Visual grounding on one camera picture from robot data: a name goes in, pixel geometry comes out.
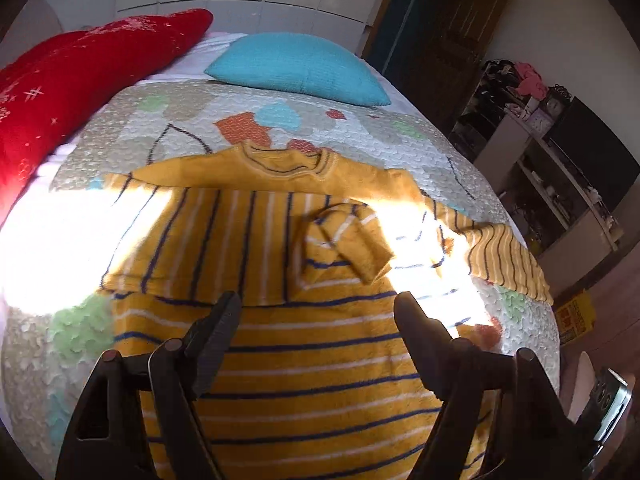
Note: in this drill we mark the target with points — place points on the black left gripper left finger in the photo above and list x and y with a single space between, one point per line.
106 437

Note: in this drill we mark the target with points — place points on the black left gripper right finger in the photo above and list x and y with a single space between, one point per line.
529 438

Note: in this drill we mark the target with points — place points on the yellow striped knit sweater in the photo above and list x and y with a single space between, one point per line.
317 382

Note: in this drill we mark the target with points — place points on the pink clothing pile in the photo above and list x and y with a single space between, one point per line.
531 83

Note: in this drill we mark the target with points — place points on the yellow box on floor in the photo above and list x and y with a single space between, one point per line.
575 318

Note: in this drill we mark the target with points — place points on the patchwork quilted bedspread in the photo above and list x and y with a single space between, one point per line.
59 238

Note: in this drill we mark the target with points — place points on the white cluttered shelf unit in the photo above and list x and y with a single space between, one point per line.
561 189

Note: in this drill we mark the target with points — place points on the white alarm clock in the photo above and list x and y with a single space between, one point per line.
540 122

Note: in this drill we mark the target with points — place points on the red floral duvet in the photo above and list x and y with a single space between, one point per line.
49 92

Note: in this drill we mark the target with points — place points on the blue knit pillow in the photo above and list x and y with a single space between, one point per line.
299 63

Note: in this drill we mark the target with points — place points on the dark wooden door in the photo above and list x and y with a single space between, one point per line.
432 50

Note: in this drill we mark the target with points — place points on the white round headboard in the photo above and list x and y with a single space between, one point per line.
36 22

